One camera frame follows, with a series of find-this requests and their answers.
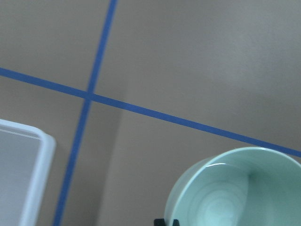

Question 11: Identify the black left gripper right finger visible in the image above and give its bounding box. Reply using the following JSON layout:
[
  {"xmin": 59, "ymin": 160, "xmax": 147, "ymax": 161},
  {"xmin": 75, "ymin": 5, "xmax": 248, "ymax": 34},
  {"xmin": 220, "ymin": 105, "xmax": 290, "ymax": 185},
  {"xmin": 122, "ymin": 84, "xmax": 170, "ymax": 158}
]
[{"xmin": 171, "ymin": 219, "xmax": 180, "ymax": 226}]

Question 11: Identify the clear plastic storage box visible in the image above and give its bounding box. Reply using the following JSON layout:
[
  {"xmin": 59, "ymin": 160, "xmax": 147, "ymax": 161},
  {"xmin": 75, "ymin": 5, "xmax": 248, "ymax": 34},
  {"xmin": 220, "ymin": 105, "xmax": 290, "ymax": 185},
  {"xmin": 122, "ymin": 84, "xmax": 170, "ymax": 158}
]
[{"xmin": 0, "ymin": 120, "xmax": 56, "ymax": 226}]

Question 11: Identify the green ceramic bowl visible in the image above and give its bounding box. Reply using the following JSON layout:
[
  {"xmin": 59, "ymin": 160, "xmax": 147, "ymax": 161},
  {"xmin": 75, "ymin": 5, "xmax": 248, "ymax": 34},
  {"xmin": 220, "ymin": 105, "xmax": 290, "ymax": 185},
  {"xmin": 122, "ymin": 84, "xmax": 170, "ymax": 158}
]
[{"xmin": 164, "ymin": 147, "xmax": 301, "ymax": 226}]

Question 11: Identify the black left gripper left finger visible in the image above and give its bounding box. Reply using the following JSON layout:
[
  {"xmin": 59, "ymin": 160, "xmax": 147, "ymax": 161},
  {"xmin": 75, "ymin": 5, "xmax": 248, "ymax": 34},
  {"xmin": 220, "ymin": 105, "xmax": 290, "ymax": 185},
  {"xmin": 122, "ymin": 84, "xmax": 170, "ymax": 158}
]
[{"xmin": 154, "ymin": 218, "xmax": 166, "ymax": 226}]

